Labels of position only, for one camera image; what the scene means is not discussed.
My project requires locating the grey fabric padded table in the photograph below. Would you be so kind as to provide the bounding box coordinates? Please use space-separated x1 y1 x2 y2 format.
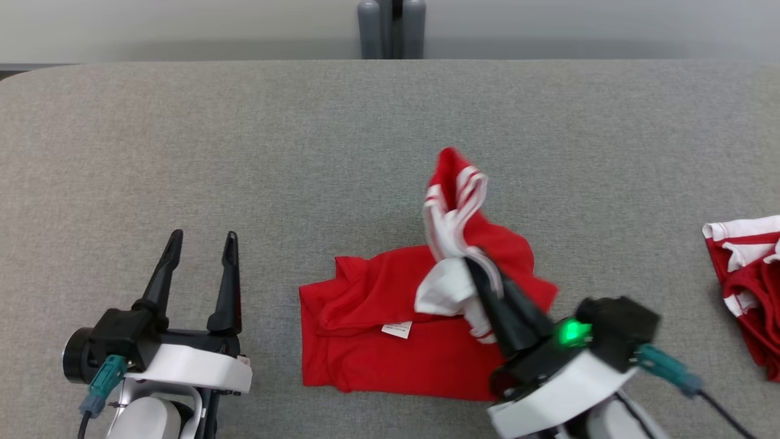
0 59 780 439

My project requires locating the red shorts white stripe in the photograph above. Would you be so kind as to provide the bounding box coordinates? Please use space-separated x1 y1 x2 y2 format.
702 215 780 384

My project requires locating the red white basketball jersey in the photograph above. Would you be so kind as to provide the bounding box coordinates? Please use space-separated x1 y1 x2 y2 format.
299 147 559 403

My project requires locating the grey cylinder post foot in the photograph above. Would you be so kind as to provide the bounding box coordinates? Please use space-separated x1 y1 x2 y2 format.
402 0 426 60
357 0 382 60

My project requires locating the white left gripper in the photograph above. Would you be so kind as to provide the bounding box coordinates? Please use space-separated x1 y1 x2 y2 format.
125 229 254 439

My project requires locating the left teal plug black cable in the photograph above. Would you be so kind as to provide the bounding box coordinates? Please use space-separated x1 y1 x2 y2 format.
76 355 129 439

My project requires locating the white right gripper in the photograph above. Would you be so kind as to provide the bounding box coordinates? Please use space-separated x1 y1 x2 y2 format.
464 256 638 439

